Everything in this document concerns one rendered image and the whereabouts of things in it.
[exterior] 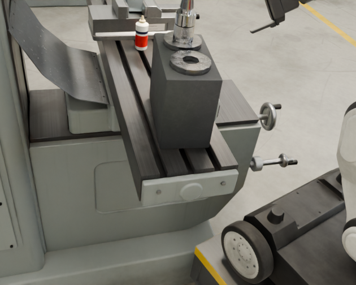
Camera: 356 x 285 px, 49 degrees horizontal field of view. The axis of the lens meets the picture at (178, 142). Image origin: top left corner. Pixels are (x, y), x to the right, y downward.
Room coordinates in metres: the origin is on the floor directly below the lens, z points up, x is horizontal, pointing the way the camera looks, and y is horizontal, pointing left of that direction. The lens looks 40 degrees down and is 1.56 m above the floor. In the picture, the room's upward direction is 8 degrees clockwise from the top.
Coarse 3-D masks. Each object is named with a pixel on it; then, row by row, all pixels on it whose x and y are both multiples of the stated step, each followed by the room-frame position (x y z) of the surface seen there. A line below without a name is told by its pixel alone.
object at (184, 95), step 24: (168, 48) 0.82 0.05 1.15; (192, 48) 0.82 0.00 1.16; (168, 72) 0.72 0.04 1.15; (192, 72) 0.72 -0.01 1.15; (216, 72) 0.75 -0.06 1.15; (168, 96) 0.69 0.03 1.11; (192, 96) 0.70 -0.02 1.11; (216, 96) 0.72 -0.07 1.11; (168, 120) 0.69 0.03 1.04; (192, 120) 0.70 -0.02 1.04; (168, 144) 0.69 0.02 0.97; (192, 144) 0.71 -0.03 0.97
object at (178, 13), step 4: (180, 8) 0.87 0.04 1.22; (176, 12) 0.85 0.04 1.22; (180, 12) 0.85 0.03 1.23; (192, 12) 0.85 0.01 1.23; (196, 12) 0.86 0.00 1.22; (176, 16) 0.84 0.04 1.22; (180, 16) 0.84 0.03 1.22; (184, 16) 0.83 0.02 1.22; (188, 16) 0.84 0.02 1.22; (192, 16) 0.84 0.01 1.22
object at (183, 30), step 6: (174, 24) 0.85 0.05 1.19; (180, 24) 0.84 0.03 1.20; (186, 24) 0.83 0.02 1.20; (192, 24) 0.84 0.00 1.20; (174, 30) 0.85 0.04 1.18; (180, 30) 0.84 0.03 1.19; (186, 30) 0.84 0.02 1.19; (192, 30) 0.84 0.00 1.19; (174, 36) 0.85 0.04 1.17; (180, 36) 0.83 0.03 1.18; (186, 36) 0.84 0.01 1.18; (192, 36) 0.85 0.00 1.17; (180, 42) 0.83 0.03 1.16; (186, 42) 0.84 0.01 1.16
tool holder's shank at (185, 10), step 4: (184, 0) 0.85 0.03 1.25; (188, 0) 0.84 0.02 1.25; (192, 0) 0.85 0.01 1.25; (180, 4) 0.85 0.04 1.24; (184, 4) 0.84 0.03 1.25; (188, 4) 0.84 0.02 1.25; (192, 4) 0.85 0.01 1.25; (184, 8) 0.84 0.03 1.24; (188, 8) 0.84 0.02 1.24; (192, 8) 0.85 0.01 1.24; (184, 12) 0.85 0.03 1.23; (188, 12) 0.85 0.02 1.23
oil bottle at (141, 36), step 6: (138, 24) 1.17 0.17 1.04; (144, 24) 1.17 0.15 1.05; (138, 30) 1.16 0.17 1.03; (144, 30) 1.16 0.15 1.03; (138, 36) 1.16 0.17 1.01; (144, 36) 1.16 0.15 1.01; (138, 42) 1.16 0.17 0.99; (144, 42) 1.16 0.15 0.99; (138, 48) 1.16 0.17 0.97; (144, 48) 1.16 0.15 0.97
